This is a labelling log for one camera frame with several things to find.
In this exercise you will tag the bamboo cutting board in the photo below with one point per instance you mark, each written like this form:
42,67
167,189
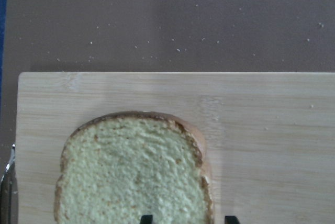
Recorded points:
270,136

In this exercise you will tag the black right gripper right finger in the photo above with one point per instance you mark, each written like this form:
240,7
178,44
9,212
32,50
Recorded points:
231,220

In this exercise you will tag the bread slice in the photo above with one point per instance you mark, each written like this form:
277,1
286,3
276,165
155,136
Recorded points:
119,167

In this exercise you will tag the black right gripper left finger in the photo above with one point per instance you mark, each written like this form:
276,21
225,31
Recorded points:
146,219

